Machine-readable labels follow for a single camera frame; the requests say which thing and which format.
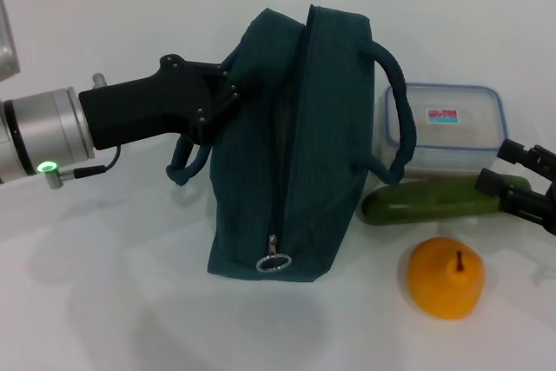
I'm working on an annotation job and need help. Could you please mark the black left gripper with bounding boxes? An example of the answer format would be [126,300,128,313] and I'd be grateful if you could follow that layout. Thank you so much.
[77,53,240,151]

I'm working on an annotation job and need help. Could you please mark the green cucumber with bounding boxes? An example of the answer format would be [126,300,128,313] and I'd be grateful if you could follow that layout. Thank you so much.
[361,174,532,227]

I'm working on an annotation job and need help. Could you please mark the clear blue-rimmed food container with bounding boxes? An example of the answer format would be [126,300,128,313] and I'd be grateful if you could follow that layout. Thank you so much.
[382,83,507,179]

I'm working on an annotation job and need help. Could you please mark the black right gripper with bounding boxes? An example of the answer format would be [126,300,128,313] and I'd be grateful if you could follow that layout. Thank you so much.
[475,137,556,238]

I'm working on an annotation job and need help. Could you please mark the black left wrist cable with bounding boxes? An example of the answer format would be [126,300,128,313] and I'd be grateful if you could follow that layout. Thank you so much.
[45,146,122,190]

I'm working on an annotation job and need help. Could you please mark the orange pear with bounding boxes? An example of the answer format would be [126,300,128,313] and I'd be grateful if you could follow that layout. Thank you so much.
[407,235,486,320]

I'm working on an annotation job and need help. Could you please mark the dark teal zip lunch bag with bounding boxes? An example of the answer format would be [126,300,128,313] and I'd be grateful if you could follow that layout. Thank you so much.
[165,3,419,286]

